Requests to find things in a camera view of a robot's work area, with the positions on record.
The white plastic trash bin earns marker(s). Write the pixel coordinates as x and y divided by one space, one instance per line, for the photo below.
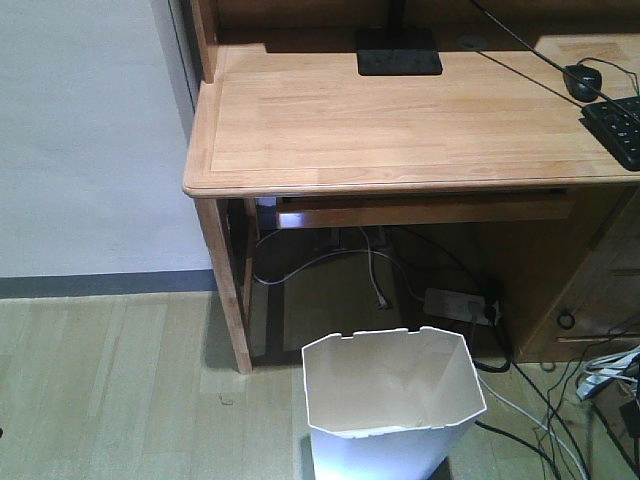
388 404

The wooden desk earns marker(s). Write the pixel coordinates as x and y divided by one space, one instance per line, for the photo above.
494 141

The white power strip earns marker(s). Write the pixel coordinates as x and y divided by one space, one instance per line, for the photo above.
462 307

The black monitor stand base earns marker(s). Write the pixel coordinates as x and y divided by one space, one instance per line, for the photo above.
395 49

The black computer mouse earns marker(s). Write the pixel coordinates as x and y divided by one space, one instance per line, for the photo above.
582 82

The black keyboard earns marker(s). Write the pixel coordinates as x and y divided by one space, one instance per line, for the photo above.
616 128

